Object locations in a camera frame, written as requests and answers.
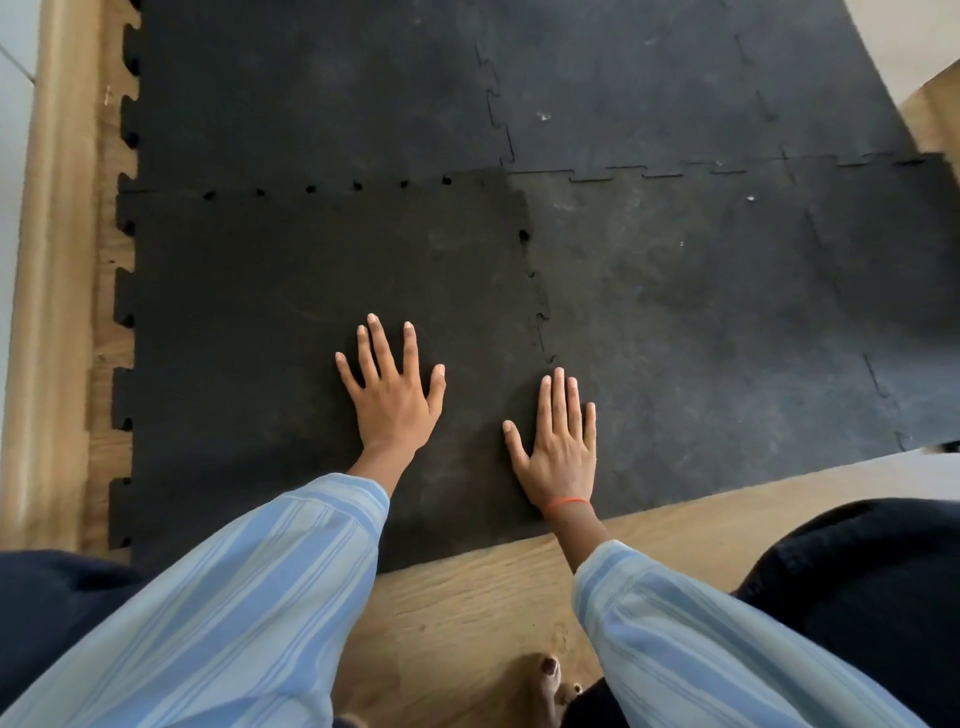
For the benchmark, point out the person's left forearm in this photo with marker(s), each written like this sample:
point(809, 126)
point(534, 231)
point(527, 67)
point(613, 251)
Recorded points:
point(247, 607)

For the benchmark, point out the person's right forearm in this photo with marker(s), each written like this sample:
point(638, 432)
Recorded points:
point(697, 645)

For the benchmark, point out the wooden baseboard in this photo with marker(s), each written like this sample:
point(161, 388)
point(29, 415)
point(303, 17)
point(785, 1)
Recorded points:
point(52, 300)

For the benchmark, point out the person's bare foot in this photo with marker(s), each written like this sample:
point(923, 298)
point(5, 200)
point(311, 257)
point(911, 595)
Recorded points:
point(544, 690)

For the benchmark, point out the person's left leg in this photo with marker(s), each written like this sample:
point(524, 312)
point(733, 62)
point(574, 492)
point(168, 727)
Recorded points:
point(52, 615)

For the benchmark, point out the person's left hand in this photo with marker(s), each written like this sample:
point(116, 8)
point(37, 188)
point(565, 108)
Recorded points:
point(394, 412)

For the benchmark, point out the black interlocking foam mat tile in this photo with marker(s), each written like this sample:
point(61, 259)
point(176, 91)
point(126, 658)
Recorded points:
point(262, 315)

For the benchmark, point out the person's right leg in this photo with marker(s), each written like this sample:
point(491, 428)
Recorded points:
point(862, 585)

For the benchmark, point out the laid black foam mat tiles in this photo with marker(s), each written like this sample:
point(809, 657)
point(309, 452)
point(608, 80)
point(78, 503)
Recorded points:
point(712, 300)

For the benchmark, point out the person's leg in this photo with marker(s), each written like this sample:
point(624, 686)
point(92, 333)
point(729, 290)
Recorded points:
point(52, 615)
point(862, 585)

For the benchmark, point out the person's right hand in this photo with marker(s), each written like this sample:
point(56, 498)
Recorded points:
point(559, 457)

